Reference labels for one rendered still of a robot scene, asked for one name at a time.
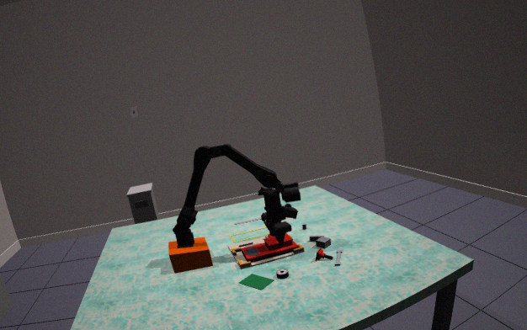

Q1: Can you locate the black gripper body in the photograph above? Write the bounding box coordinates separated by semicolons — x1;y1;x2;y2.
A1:
261;204;292;235

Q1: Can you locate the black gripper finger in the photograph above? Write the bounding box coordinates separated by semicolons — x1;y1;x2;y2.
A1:
264;222;274;237
274;233;285;246

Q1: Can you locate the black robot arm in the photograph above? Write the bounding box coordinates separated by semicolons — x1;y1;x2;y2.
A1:
173;144;301;248

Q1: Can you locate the green flat square mat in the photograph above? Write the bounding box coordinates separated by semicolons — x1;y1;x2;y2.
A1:
239;274;274;290

